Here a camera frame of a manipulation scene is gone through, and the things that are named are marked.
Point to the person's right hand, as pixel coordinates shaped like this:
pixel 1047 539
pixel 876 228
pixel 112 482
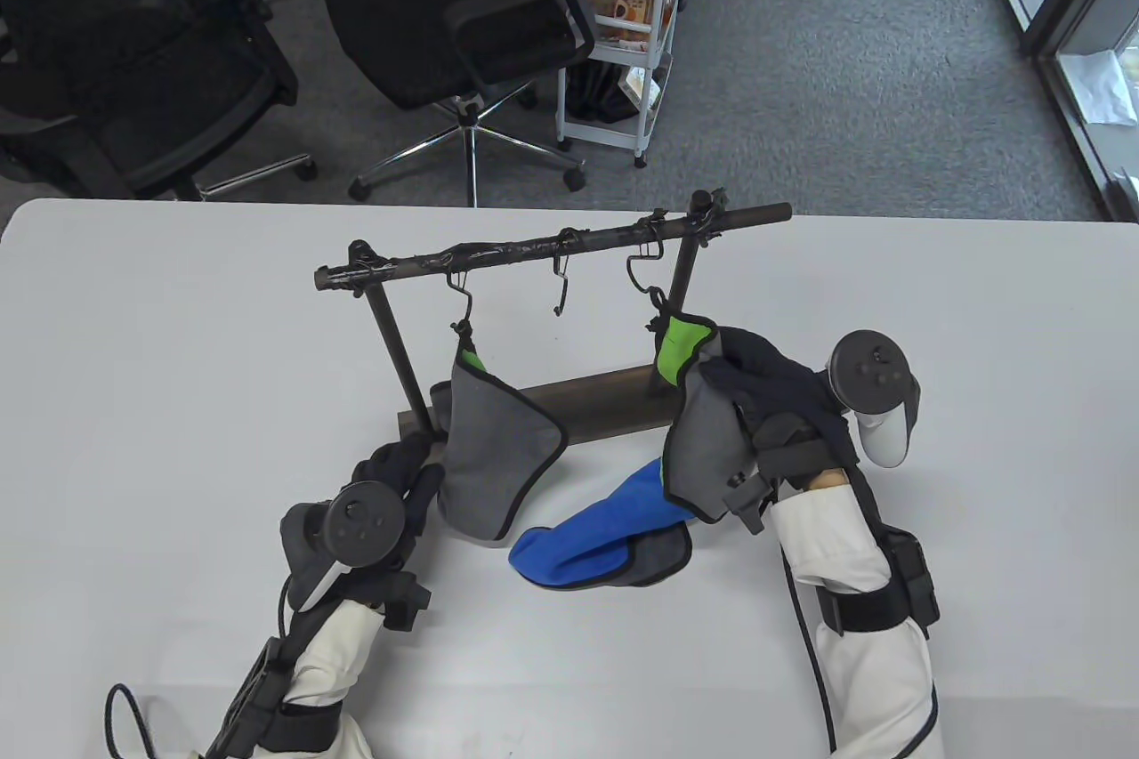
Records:
pixel 783 385

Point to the person's left hand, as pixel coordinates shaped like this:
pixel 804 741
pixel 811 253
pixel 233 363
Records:
pixel 391 465

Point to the green grey hand towel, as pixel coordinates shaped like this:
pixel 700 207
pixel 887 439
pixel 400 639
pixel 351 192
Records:
pixel 703 448
pixel 489 456

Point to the black metal s-hook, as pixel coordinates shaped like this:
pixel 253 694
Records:
pixel 562 287
pixel 466 305
pixel 631 270

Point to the blue grey hand towel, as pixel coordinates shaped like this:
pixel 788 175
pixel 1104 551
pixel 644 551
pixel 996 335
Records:
pixel 587 541

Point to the person's right forearm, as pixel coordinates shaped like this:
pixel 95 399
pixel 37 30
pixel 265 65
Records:
pixel 827 536

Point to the black forearm sensor box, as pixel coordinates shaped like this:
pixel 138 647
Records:
pixel 912 572
pixel 254 697

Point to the person's left forearm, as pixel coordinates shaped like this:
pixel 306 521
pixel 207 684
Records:
pixel 329 652

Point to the grey VR controller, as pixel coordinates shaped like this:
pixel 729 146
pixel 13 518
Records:
pixel 868 367
pixel 360 523

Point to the dark wooden hanging rack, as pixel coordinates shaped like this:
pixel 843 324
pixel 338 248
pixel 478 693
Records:
pixel 605 403

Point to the white rolling cart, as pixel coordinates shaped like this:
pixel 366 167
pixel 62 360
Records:
pixel 596 134

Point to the black bag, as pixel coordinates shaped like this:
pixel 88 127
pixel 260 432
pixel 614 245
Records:
pixel 596 92

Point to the white paper sheet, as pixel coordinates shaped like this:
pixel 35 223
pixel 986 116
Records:
pixel 1099 87

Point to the black mesh office chair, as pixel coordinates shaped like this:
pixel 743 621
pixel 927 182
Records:
pixel 400 20
pixel 133 83

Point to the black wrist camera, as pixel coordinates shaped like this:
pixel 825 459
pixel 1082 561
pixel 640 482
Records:
pixel 752 501
pixel 409 603

